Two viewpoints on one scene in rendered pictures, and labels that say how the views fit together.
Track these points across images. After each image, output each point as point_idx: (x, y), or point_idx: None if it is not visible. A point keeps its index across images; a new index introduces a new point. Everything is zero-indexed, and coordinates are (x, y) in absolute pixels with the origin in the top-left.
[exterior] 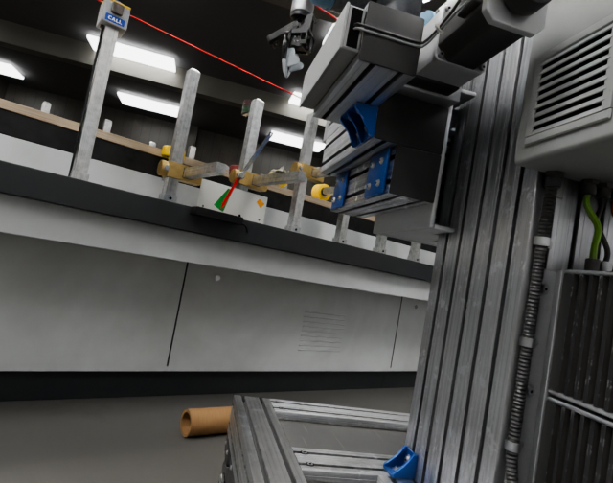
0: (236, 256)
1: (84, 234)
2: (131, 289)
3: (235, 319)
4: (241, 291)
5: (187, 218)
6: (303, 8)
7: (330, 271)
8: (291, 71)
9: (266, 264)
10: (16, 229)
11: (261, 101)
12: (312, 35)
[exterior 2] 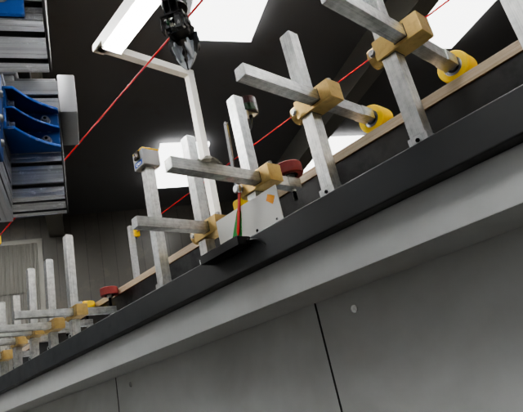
0: (283, 279)
1: (179, 329)
2: (282, 362)
3: (409, 360)
4: (396, 311)
5: (214, 271)
6: (161, 4)
7: (438, 206)
8: (189, 57)
9: (322, 265)
10: (154, 347)
11: (231, 96)
12: (173, 11)
